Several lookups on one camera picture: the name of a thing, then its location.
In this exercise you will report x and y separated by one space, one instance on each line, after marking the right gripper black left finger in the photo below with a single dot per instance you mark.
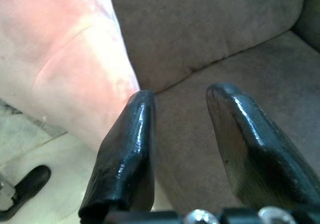
125 159

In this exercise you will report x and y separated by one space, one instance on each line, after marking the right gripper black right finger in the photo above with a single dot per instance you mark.
270 164

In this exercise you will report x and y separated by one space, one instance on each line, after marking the pink cat face pillow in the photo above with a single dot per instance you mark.
62 59

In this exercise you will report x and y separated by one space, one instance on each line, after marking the dark brown fabric sofa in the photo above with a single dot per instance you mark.
200 34

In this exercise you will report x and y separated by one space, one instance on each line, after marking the black robot foot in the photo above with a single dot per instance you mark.
35 181

